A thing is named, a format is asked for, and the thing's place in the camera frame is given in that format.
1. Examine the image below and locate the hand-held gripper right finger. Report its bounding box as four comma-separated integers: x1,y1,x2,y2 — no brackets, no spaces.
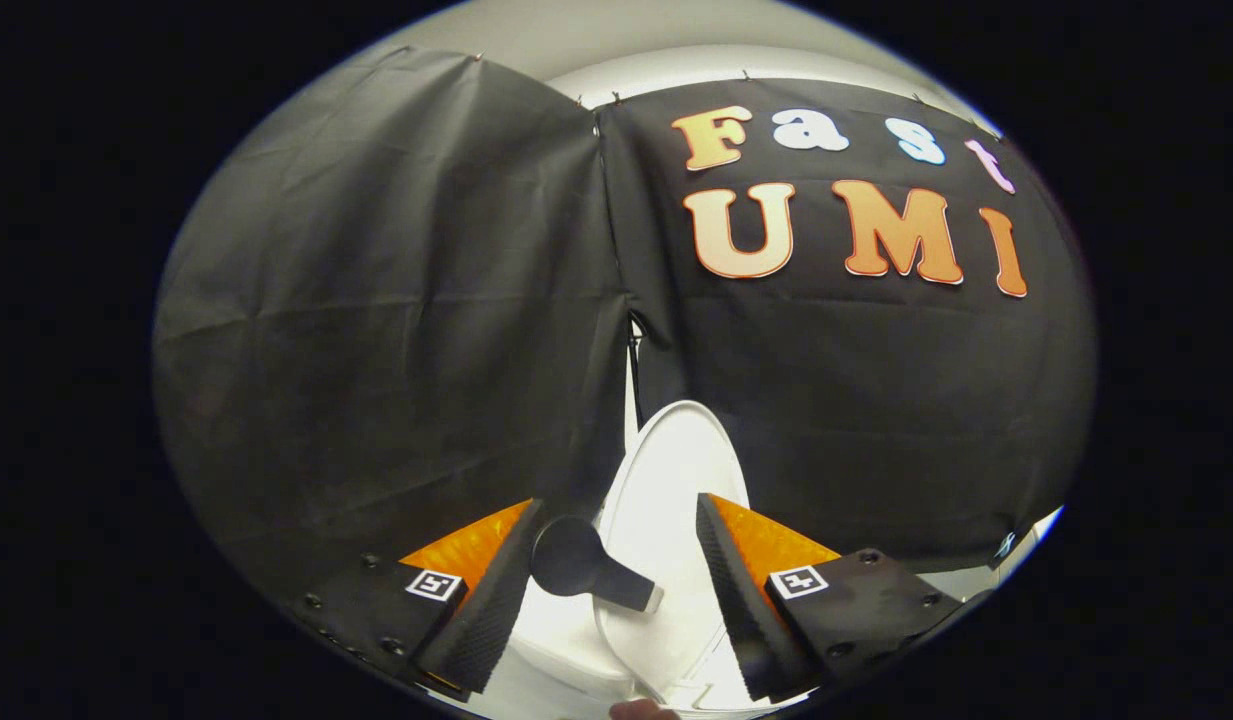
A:
695,492,974,703

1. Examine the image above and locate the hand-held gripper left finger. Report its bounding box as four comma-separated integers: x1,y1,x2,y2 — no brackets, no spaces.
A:
291,498,550,701

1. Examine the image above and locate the black toilet lid lifter handle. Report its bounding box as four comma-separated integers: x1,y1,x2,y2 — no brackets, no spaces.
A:
529,515,665,615

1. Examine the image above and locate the white ceramic toilet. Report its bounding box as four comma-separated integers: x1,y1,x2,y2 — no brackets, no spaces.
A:
466,505,1066,719

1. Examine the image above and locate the black backdrop cloth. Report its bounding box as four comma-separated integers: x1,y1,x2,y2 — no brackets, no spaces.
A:
154,45,1098,601

